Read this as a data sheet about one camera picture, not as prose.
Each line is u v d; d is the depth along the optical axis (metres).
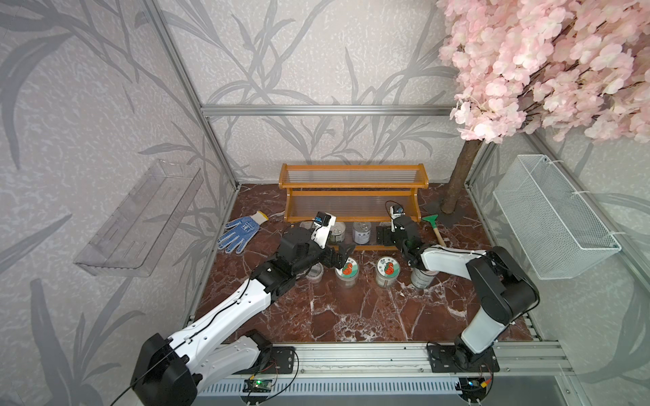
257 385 0.71
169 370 0.38
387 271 0.83
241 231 1.03
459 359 0.65
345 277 0.83
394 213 0.85
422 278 0.82
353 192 1.20
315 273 0.85
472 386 0.74
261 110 0.94
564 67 0.58
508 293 0.48
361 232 0.93
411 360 0.76
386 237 0.86
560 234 0.59
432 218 1.04
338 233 0.94
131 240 0.64
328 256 0.65
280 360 0.73
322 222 0.64
